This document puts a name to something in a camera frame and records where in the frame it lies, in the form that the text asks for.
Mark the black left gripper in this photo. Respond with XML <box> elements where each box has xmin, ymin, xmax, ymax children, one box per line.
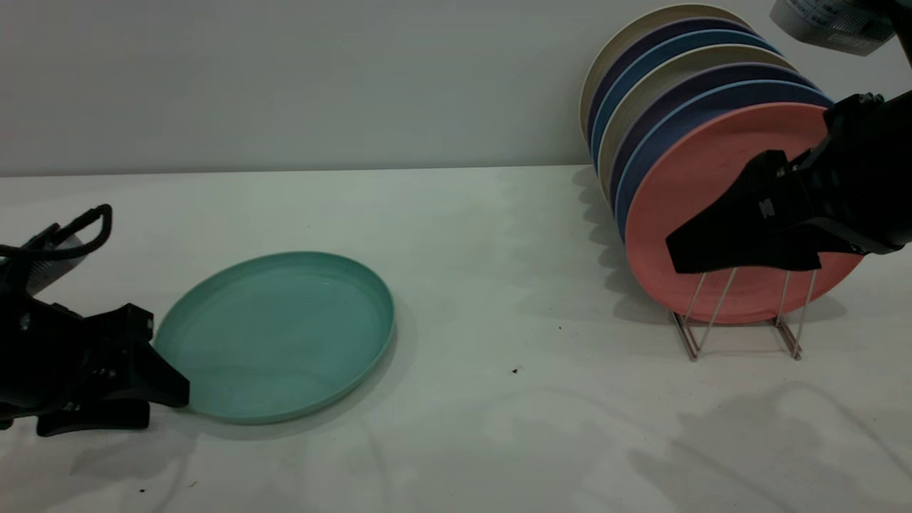
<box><xmin>0</xmin><ymin>281</ymin><xmax>190</xmax><ymax>437</ymax></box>

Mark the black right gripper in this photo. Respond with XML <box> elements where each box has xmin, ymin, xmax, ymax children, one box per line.
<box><xmin>665</xmin><ymin>93</ymin><xmax>912</xmax><ymax>276</ymax></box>

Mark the green round plate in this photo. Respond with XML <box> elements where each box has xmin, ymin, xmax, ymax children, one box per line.
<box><xmin>153</xmin><ymin>251</ymin><xmax>396</xmax><ymax>426</ymax></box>

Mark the pink round plate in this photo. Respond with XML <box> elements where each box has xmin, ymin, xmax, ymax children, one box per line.
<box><xmin>624</xmin><ymin>103</ymin><xmax>866</xmax><ymax>326</ymax></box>

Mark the navy blue round plate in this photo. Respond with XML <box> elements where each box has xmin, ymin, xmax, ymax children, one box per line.
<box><xmin>614</xmin><ymin>81</ymin><xmax>834</xmax><ymax>240</ymax></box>

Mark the dark purple round plate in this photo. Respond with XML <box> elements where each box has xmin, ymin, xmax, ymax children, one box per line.
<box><xmin>586</xmin><ymin>18</ymin><xmax>760</xmax><ymax>143</ymax></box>
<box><xmin>609</xmin><ymin>63</ymin><xmax>817</xmax><ymax>209</ymax></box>

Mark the beige round plate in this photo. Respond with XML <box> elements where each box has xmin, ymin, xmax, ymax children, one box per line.
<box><xmin>579</xmin><ymin>4</ymin><xmax>750</xmax><ymax>143</ymax></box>
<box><xmin>597</xmin><ymin>45</ymin><xmax>796</xmax><ymax>207</ymax></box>

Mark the teal blue round plate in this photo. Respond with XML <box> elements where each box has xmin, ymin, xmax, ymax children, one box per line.
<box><xmin>590</xmin><ymin>30</ymin><xmax>782</xmax><ymax>172</ymax></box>

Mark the metal wire plate rack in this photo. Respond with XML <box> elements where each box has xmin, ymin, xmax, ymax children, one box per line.
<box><xmin>670</xmin><ymin>268</ymin><xmax>819</xmax><ymax>362</ymax></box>

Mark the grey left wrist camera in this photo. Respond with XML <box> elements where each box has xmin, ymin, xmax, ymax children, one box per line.
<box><xmin>20</xmin><ymin>224</ymin><xmax>88</xmax><ymax>294</ymax></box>

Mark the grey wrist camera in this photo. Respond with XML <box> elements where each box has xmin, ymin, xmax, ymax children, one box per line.
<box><xmin>769</xmin><ymin>0</ymin><xmax>897</xmax><ymax>57</ymax></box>
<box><xmin>20</xmin><ymin>224</ymin><xmax>88</xmax><ymax>294</ymax></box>

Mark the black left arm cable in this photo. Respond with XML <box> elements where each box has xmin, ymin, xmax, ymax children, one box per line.
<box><xmin>0</xmin><ymin>204</ymin><xmax>114</xmax><ymax>261</ymax></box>

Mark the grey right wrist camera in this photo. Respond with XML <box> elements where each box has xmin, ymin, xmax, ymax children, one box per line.
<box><xmin>769</xmin><ymin>0</ymin><xmax>897</xmax><ymax>57</ymax></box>

